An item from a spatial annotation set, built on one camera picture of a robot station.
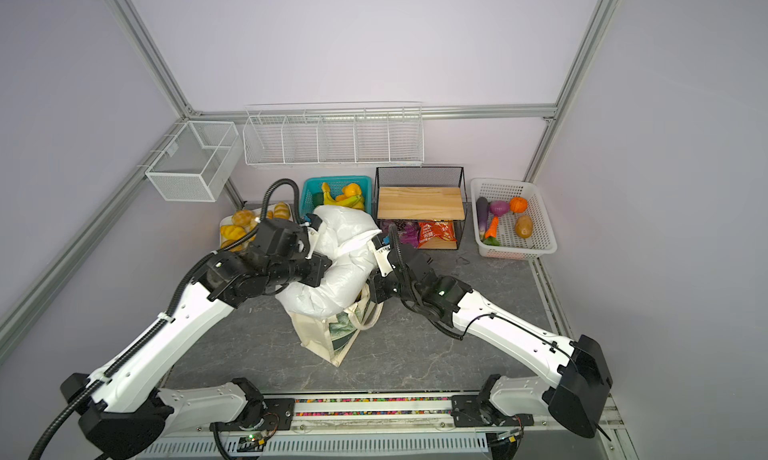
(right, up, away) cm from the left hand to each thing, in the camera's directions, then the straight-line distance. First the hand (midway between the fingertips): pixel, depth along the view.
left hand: (328, 268), depth 69 cm
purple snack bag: (+20, +9, +35) cm, 41 cm away
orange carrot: (+51, +9, +38) cm, 64 cm away
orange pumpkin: (+62, +19, +43) cm, 78 cm away
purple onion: (+55, +18, +43) cm, 72 cm away
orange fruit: (-1, +24, +43) cm, 49 cm away
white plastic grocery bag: (+3, +8, -1) cm, 9 cm away
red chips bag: (+27, +9, +35) cm, 45 cm away
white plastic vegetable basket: (+66, +6, +32) cm, 74 cm away
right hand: (+8, -3, +4) cm, 9 cm away
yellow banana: (-5, +21, +45) cm, 50 cm away
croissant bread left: (-44, +8, +39) cm, 59 cm away
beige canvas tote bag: (+1, -17, +1) cm, 17 cm away
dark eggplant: (+48, +16, +42) cm, 66 cm away
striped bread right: (-29, +17, +46) cm, 57 cm away
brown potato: (+63, +10, +39) cm, 75 cm away
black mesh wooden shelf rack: (+26, +17, +31) cm, 44 cm away
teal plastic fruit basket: (-17, +22, +46) cm, 54 cm away
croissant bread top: (-42, +13, +43) cm, 61 cm away
